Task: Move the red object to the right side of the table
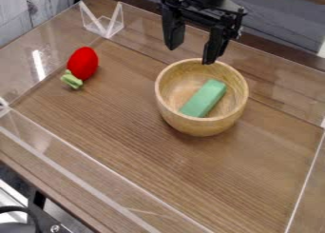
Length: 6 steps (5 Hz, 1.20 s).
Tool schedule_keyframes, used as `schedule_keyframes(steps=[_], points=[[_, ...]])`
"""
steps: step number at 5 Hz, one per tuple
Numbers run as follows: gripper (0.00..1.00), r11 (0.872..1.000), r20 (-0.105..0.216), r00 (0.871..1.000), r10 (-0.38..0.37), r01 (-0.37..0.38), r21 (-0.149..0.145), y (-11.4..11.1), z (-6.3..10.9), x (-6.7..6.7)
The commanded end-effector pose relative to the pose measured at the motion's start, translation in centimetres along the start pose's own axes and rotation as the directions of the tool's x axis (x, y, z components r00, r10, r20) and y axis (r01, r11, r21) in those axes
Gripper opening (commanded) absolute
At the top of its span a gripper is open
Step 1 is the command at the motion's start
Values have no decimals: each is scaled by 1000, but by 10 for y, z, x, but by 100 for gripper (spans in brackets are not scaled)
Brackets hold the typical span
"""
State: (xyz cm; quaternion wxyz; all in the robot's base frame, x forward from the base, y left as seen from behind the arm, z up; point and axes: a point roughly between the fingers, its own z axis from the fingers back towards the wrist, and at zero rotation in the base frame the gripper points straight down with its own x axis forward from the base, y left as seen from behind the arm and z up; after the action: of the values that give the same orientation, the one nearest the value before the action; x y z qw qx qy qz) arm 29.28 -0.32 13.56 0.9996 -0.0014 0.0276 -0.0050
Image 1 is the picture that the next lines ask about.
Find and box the green rectangular block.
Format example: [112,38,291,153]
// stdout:
[179,79,227,118]

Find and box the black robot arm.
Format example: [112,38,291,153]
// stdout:
[160,0,247,65]

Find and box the red plush radish toy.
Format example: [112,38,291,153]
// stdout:
[61,47,99,89]

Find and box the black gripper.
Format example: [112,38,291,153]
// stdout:
[162,0,247,65]

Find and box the black table clamp bracket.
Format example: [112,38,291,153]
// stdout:
[28,190,72,233]

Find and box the black cable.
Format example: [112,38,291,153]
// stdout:
[0,205,41,233]

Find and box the clear acrylic tray wall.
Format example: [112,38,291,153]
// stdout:
[0,97,213,233]

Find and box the clear acrylic corner bracket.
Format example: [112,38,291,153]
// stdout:
[79,2,124,39]

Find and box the wooden bowl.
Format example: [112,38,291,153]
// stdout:
[155,58,249,137]

